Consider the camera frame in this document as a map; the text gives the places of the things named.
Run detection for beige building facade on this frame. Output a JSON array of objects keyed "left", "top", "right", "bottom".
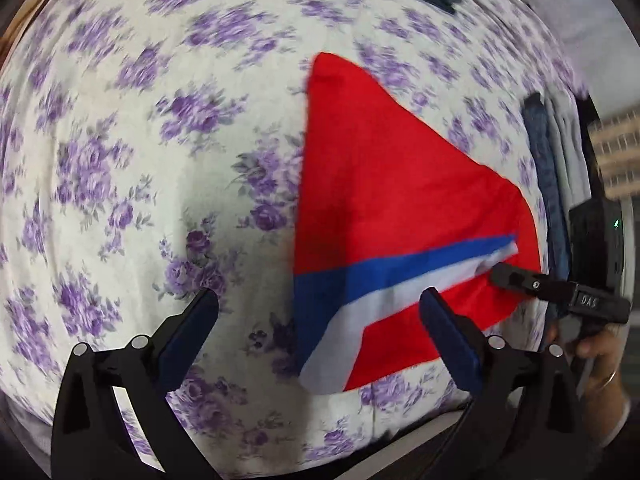
[{"left": 590, "top": 112, "right": 640, "bottom": 201}]

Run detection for person's right hand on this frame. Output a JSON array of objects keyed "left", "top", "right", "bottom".
[{"left": 575, "top": 327, "right": 626, "bottom": 386}]

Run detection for wooden headboard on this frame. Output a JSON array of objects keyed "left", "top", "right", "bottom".
[{"left": 0, "top": 0, "right": 61, "bottom": 68}]

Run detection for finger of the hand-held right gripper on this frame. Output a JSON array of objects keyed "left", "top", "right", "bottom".
[{"left": 490, "top": 262, "right": 576, "bottom": 306}]

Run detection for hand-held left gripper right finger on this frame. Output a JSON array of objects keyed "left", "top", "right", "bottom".
[{"left": 419, "top": 287, "right": 601, "bottom": 480}]

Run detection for person's right forearm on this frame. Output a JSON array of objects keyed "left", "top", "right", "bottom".
[{"left": 597, "top": 372, "right": 633, "bottom": 448}]

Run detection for dark blue folded cloth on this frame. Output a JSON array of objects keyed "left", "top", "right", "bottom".
[{"left": 521, "top": 92, "right": 573, "bottom": 321}]

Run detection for purple floral bedsheet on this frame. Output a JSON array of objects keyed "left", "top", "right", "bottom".
[{"left": 0, "top": 0, "right": 586, "bottom": 478}]

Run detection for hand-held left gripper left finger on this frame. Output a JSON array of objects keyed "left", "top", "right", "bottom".
[{"left": 50, "top": 288, "right": 221, "bottom": 480}]

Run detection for grey folded cloth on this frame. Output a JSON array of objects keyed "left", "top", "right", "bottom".
[{"left": 542, "top": 92, "right": 593, "bottom": 208}]

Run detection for red pants with blue white stripes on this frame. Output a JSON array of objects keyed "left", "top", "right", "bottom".
[{"left": 292, "top": 51, "right": 546, "bottom": 396}]

